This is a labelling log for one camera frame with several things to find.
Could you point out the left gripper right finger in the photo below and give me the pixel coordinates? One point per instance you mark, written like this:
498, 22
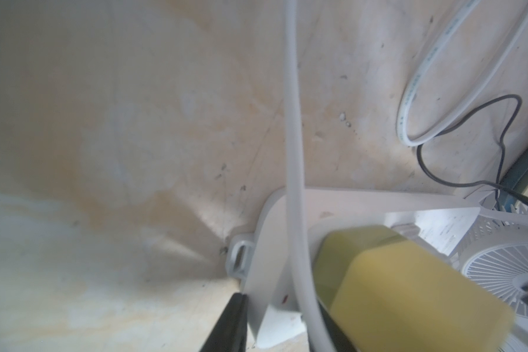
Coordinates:
339, 339

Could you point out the white small USB fan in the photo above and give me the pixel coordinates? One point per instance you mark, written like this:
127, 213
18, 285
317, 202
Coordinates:
494, 255

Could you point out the teal tray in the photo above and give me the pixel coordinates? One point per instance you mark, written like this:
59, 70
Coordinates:
526, 171

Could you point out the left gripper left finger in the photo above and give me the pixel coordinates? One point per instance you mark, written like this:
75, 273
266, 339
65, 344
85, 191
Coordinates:
230, 331

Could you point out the yellow USB charger plug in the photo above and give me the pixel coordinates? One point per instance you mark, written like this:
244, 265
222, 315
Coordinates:
387, 293

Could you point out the white power strip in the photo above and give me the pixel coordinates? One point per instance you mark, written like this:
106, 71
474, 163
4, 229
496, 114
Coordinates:
259, 259

